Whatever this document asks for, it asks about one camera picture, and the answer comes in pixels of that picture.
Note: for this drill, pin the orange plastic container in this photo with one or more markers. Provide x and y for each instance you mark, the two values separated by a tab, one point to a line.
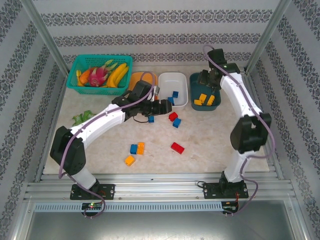
135	78

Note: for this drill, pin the pink dragon fruit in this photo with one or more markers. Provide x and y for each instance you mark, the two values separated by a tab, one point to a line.
96	76

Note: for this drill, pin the yellow banana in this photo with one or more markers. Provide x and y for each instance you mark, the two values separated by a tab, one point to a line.
117	72
122	76

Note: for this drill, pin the dark teal plastic container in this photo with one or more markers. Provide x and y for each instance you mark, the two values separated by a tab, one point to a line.
193	85

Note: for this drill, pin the green leafy toy vegetable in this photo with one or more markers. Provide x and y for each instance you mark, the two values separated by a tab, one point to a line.
78	122

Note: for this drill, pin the small yellow toy fruit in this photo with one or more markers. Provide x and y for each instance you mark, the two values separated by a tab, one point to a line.
78	73

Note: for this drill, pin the green snack wrapper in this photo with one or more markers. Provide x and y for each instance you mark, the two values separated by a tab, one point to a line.
88	113

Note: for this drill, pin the aluminium frame post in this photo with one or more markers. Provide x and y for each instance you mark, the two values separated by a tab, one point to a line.
42	32
268	32

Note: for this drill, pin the right small circuit board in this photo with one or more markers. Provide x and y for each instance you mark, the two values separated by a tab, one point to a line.
230	209

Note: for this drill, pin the left aluminium frame post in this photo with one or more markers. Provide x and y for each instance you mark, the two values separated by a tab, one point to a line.
42	32

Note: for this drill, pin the small yellow lego brick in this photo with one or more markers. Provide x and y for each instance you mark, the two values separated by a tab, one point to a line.
201	98
210	100
130	160

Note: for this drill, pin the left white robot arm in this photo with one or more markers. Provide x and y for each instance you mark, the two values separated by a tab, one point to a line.
100	120

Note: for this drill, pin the long orange-yellow lego brick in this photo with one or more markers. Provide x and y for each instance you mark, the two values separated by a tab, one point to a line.
141	148

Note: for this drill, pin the left small circuit board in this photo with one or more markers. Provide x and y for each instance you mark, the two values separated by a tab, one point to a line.
92	206

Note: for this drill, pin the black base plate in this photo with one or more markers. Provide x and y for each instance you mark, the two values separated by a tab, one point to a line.
211	191
108	192

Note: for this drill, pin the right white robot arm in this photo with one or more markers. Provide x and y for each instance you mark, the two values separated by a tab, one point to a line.
237	100

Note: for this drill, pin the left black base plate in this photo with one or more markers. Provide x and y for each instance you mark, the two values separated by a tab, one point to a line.
108	192

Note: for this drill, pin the wide red lego brick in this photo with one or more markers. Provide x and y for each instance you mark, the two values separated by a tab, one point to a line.
177	148

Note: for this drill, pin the white plastic container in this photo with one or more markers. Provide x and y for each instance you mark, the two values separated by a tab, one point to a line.
172	82

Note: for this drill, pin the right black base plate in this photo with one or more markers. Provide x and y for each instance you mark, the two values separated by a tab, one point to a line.
211	191

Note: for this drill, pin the teal plastic basket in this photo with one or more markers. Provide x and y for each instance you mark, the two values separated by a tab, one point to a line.
100	90

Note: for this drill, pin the small red lego brick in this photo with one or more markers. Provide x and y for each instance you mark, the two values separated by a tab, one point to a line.
173	116

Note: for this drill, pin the right aluminium frame post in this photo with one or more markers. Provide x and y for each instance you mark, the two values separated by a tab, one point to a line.
268	32

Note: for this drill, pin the orange toy fruit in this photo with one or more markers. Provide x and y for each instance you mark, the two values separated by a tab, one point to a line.
85	75

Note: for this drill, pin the aluminium mounting rail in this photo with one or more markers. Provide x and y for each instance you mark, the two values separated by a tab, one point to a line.
160	186

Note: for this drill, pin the small blue lego brick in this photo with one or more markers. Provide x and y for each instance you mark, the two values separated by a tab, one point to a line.
176	123
133	149
175	94
151	119
171	101

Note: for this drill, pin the small circuit board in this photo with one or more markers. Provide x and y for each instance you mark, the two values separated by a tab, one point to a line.
92	206
230	209

